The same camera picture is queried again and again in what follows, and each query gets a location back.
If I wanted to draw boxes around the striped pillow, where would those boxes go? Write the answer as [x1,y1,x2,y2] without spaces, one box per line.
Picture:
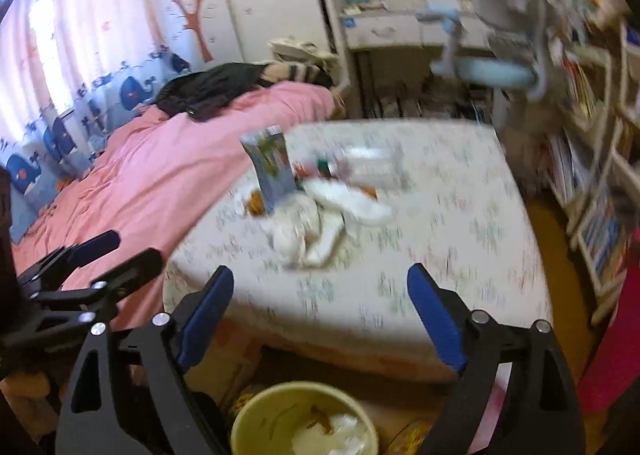
[257,62,334,89]

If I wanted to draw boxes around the floral bed sheet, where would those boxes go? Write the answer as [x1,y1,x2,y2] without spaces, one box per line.
[163,119,552,383]

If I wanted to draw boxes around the black garment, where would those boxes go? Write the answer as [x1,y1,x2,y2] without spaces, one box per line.
[154,63,267,122]

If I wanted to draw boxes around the orange peel piece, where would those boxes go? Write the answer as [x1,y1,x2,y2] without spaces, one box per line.
[245,189,266,216]

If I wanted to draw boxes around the whale print curtain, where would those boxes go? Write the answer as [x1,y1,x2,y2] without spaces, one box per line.
[1,0,191,243]

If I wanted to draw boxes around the light blue desk chair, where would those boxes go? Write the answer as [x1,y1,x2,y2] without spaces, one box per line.
[416,0,553,103]

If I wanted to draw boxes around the beige cloth bag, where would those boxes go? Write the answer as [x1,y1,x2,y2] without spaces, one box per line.
[269,37,338,67]

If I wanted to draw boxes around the white bookshelf rack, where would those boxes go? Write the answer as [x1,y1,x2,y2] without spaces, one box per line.
[547,24,639,326]

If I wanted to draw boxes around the white desk with drawers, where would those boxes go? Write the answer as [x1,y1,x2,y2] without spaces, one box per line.
[341,0,490,51]

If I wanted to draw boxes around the clear plastic package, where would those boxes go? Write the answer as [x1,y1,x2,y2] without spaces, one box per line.
[329,146,405,189]

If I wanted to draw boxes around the yellow trash bin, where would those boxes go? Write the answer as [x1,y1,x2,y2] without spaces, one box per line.
[230,381,380,454]

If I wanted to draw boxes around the yellow patterned snack bag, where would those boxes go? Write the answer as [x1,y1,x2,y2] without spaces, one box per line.
[384,419,432,455]

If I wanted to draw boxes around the pink duvet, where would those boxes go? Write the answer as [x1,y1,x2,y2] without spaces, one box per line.
[12,82,336,290]

